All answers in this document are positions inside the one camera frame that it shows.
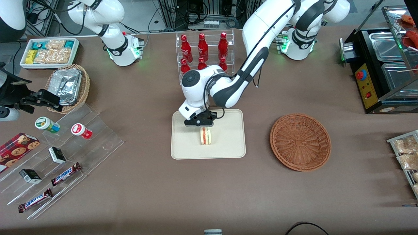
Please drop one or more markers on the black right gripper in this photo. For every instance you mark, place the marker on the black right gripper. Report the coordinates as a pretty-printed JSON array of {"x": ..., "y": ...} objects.
[{"x": 20, "y": 99}]

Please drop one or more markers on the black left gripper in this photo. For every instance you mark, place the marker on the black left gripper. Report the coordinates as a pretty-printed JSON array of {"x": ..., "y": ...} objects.
[{"x": 209, "y": 116}]

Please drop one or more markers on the triangle sandwich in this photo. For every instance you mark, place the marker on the triangle sandwich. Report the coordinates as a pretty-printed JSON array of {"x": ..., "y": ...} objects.
[{"x": 205, "y": 137}]

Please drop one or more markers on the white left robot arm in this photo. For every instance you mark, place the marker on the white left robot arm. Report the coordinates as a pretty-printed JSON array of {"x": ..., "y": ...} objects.
[{"x": 261, "y": 32}]

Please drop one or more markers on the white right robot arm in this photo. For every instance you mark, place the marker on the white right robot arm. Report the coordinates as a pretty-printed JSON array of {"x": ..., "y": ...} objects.
[{"x": 114, "y": 49}]

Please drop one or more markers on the aluminium foil tray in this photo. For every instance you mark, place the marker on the aluminium foil tray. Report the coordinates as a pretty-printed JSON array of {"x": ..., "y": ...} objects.
[{"x": 65, "y": 86}]

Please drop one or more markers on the cream plastic tray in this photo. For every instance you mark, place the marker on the cream plastic tray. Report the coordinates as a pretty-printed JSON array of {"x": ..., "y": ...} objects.
[{"x": 228, "y": 140}]

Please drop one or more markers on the tan wicker basket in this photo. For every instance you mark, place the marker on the tan wicker basket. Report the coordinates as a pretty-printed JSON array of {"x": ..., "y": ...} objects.
[{"x": 85, "y": 88}]

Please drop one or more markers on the round brown wicker basket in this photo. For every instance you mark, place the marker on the round brown wicker basket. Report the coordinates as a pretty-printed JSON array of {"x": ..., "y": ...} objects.
[{"x": 300, "y": 143}]

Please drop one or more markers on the green lid yoghurt cup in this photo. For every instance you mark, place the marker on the green lid yoghurt cup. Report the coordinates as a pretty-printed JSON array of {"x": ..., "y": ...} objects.
[{"x": 45, "y": 124}]

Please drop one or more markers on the white snack bin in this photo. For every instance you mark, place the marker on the white snack bin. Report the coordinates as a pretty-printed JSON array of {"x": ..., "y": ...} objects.
[{"x": 24, "y": 65}]

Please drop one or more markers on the clear bag of puffed snacks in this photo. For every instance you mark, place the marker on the clear bag of puffed snacks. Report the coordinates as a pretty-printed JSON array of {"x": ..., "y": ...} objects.
[{"x": 54, "y": 55}]

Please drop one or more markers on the red lid yoghurt cup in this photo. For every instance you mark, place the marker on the red lid yoghurt cup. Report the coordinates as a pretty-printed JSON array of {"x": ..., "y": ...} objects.
[{"x": 81, "y": 130}]

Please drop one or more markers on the yellow snack pack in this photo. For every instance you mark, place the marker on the yellow snack pack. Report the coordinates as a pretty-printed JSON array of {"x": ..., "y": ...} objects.
[{"x": 31, "y": 56}]

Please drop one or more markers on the teal snack pack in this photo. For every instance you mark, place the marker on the teal snack pack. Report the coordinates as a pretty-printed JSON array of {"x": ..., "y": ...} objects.
[
  {"x": 68, "y": 44},
  {"x": 38, "y": 45}
]

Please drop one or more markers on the small black box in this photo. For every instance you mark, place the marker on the small black box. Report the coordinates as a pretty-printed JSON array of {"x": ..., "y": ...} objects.
[
  {"x": 57, "y": 155},
  {"x": 30, "y": 176}
]

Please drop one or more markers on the clear acrylic stepped display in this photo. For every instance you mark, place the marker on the clear acrylic stepped display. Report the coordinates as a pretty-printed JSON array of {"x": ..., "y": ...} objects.
[{"x": 98, "y": 133}]

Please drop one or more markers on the red cookie box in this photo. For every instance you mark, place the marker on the red cookie box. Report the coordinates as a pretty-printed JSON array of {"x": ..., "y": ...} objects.
[{"x": 16, "y": 150}]

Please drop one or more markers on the red cola bottle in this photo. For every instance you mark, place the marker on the red cola bottle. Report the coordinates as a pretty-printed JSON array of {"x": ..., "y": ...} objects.
[
  {"x": 184, "y": 67},
  {"x": 223, "y": 45},
  {"x": 201, "y": 63},
  {"x": 223, "y": 63},
  {"x": 186, "y": 47},
  {"x": 202, "y": 47}
]

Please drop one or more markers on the Snickers chocolate bar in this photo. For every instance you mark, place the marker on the Snickers chocolate bar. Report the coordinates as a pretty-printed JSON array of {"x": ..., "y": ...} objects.
[
  {"x": 35, "y": 200},
  {"x": 65, "y": 174}
]

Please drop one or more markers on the clear acrylic bottle rack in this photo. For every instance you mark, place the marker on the clear acrylic bottle rack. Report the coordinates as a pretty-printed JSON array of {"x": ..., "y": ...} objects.
[{"x": 210, "y": 36}]

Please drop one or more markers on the white power strip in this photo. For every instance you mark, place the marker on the white power strip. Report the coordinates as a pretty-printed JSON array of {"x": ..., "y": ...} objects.
[{"x": 211, "y": 23}]

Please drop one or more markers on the small grey object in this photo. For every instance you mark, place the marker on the small grey object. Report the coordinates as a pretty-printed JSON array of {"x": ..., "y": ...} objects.
[{"x": 213, "y": 232}]

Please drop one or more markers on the black glass food warmer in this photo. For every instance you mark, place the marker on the black glass food warmer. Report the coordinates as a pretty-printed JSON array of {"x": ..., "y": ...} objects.
[{"x": 369, "y": 88}]

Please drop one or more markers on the steel warmer pan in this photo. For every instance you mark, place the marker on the steel warmer pan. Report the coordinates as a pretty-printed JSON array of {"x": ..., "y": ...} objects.
[
  {"x": 385, "y": 45},
  {"x": 396, "y": 81}
]

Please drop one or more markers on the clear bag of crackers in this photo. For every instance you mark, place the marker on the clear bag of crackers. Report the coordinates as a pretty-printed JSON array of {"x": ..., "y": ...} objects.
[
  {"x": 408, "y": 161},
  {"x": 405, "y": 145}
]

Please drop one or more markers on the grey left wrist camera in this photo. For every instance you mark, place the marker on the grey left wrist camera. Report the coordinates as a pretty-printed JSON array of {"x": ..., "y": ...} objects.
[{"x": 186, "y": 111}]

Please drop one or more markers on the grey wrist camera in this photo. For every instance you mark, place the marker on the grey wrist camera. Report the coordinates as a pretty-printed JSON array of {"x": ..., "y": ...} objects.
[
  {"x": 8, "y": 114},
  {"x": 186, "y": 111}
]

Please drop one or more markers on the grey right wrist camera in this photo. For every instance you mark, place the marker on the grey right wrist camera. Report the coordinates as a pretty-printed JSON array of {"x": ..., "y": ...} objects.
[{"x": 8, "y": 114}]

